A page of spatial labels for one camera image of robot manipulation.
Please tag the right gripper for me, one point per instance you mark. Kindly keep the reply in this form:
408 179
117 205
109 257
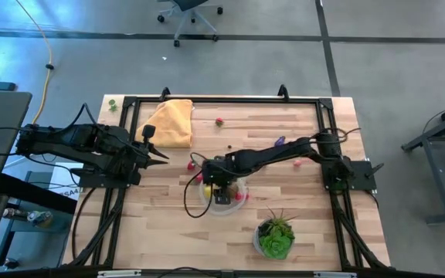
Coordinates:
220 171

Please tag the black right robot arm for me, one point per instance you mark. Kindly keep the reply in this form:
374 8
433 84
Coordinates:
276 154

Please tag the black frame clamp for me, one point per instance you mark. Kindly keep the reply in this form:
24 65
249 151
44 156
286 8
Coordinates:
165 93
283 92

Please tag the office chair base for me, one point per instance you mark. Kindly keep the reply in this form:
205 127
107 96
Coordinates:
187 4

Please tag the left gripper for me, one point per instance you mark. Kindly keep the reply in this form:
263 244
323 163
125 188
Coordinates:
143 160

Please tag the small green leaf piece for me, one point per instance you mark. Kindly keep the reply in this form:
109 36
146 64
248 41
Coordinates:
112 102

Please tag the small pink fruit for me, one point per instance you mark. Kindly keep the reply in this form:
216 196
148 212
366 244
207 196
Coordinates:
297 163

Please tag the white faceted pot with succulents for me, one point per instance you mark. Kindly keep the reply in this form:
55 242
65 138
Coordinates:
276 243

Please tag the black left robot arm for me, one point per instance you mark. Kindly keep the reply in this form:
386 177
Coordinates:
72 141

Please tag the black rig crossbar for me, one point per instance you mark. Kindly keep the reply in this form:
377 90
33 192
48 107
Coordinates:
52 275

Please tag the yellow-orange folded cloth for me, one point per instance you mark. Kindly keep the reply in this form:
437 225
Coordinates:
170 123

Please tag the clear plastic container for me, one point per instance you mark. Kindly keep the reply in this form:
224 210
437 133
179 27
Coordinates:
226 210

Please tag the white paper label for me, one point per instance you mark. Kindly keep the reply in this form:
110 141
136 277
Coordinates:
60 185

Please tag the purple eggplant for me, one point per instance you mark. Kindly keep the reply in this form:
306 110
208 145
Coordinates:
280 141

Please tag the black aluminium table frame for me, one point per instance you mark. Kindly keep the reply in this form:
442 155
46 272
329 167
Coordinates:
226 100

